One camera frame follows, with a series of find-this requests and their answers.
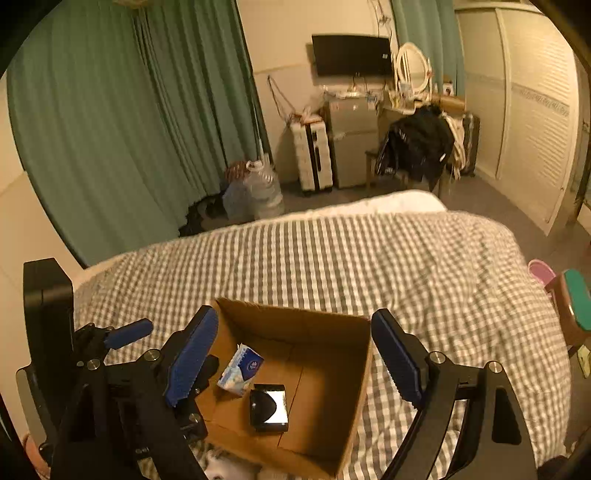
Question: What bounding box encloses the grey checked bed cover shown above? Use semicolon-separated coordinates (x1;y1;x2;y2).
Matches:
74;207;571;464

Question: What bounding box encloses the green curtain by wardrobe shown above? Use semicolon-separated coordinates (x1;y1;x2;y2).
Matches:
391;0;466;97

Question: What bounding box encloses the blue white tissue pack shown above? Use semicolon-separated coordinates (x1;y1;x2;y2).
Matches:
216;344;264;397

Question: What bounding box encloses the clear large water jug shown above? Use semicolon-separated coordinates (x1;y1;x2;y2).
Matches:
245;160;284;220

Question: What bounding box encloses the white black suitcase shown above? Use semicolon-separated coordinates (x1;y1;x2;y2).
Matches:
290;115;334;194

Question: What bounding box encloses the brown cardboard box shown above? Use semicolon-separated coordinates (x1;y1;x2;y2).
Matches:
197;298;373;479

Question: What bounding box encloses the black wall television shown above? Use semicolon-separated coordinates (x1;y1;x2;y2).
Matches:
311;34;393;77

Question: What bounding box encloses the white oval mirror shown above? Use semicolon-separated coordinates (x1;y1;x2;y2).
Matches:
394;42;433;100

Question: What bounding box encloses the pink plastic basin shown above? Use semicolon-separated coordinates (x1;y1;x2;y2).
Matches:
528;259;556;286

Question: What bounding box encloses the silver small fridge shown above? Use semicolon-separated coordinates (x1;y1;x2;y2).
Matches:
325;97;379;189

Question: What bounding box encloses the white louvred wardrobe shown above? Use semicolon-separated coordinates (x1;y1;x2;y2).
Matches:
455;1;581;233

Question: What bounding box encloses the green topped wooden stool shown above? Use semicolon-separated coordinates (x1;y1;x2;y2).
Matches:
545;269;591;356

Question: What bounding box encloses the dark hard suitcase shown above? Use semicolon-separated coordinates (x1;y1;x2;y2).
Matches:
461;112;481;176

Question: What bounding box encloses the black small open case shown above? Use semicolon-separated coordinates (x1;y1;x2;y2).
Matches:
249;384;288;434

